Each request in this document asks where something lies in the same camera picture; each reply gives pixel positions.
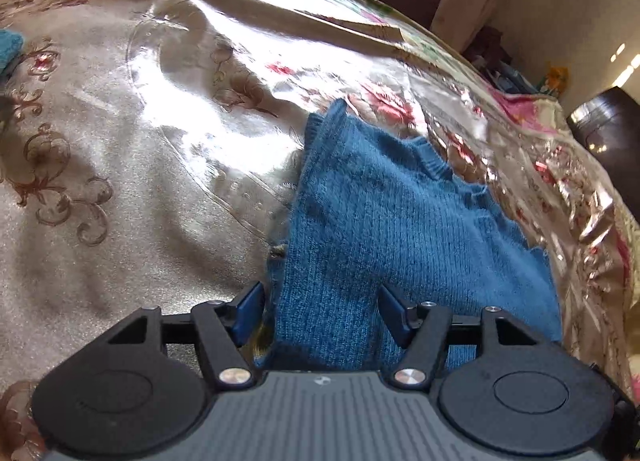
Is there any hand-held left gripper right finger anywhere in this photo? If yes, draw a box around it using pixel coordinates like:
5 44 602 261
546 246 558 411
377 284 547 390

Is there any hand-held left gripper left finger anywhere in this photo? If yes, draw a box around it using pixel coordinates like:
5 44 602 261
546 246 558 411
106 281 266 390

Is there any blue striped knit sweater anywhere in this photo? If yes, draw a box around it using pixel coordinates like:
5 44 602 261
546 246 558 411
252 98 567 373

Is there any floral satin bedspread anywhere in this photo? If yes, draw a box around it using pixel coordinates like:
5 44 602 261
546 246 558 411
0 0 640 447

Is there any pile of dark clutter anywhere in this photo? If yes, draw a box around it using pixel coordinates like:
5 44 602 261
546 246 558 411
467 25 543 93

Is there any dark glossy cabinet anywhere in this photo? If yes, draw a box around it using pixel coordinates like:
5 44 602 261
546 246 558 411
567 86 640 194

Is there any yellow toy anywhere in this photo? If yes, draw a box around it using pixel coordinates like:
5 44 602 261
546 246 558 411
542 65 571 98

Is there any teal fleece cloth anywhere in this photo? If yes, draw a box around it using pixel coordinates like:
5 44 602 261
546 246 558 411
0 28 25 78

